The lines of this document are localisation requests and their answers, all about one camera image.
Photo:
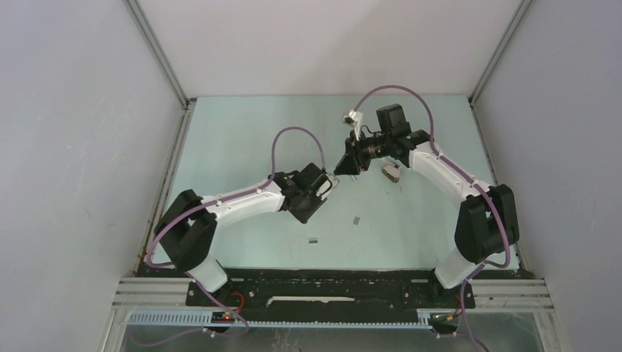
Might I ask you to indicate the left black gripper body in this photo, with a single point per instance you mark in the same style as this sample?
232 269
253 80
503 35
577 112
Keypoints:
306 209

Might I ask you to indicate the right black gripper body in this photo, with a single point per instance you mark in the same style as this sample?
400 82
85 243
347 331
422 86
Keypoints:
368 149

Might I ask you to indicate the beige brown mini stapler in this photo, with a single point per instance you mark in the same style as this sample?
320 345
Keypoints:
391 172

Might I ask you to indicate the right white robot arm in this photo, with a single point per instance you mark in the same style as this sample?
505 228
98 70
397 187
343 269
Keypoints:
487 221

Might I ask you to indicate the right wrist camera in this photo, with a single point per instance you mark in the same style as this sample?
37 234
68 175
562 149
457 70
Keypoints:
354 119

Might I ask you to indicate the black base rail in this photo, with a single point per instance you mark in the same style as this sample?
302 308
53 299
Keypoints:
338 296

